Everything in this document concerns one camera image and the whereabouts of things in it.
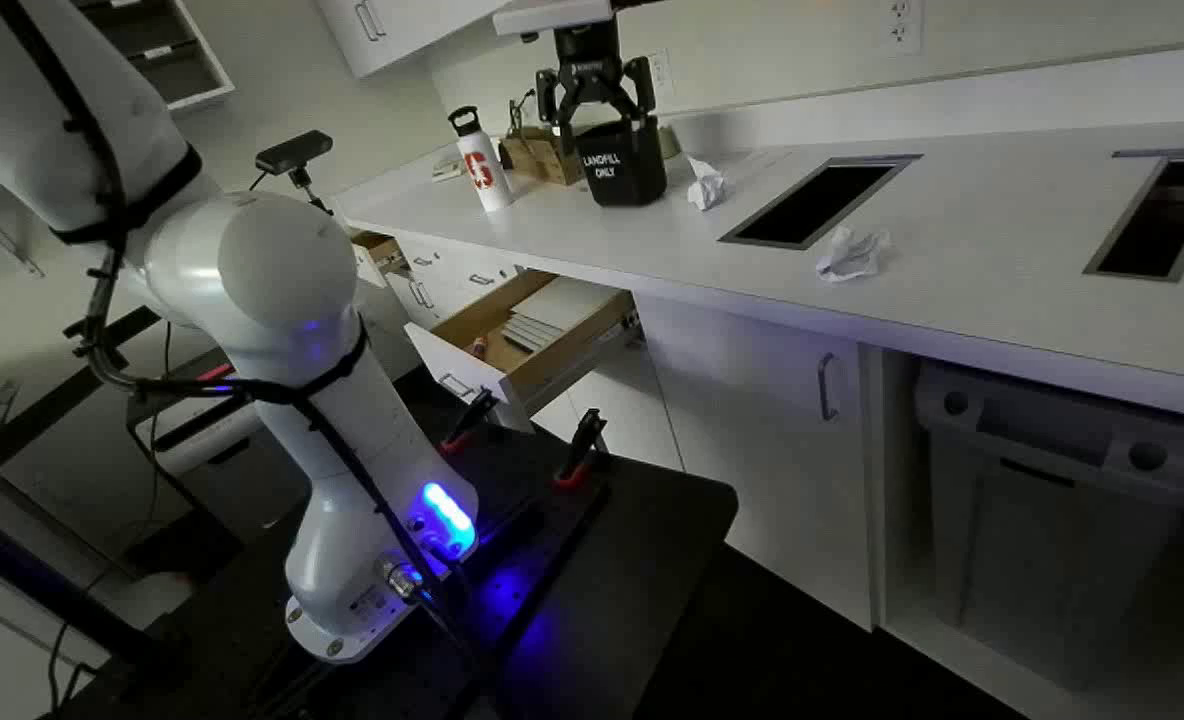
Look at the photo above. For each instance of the open wooden drawer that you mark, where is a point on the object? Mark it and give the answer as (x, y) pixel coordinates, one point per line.
(527, 340)

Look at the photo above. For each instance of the white lower cabinet door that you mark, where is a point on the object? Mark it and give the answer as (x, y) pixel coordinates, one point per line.
(778, 415)

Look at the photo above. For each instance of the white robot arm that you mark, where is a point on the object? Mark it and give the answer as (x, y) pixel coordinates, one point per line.
(88, 144)

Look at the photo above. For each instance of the crumpled white paper near machine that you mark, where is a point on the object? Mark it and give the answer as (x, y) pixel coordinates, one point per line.
(706, 184)

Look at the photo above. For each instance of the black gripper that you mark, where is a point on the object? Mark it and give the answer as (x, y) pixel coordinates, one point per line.
(594, 53)

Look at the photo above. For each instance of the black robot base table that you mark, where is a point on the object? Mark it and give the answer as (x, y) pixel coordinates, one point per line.
(566, 615)

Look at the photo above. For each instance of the white water bottle black cap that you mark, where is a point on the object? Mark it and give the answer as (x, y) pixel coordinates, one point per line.
(477, 152)

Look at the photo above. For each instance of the black camera on stand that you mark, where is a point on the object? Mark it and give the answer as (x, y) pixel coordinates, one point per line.
(295, 162)

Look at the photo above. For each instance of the black coffee maker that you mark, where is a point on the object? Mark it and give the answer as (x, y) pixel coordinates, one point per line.
(623, 162)

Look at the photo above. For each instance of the grey trash bin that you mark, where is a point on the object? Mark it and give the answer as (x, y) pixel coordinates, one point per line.
(1048, 512)

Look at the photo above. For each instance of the white wall shelf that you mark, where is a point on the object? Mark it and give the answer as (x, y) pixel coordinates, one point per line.
(165, 49)

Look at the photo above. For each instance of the brown cardboard box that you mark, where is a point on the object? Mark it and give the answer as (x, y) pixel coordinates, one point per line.
(543, 152)

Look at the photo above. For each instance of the crumpled white paper on counter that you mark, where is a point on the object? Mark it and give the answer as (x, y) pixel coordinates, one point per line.
(852, 255)

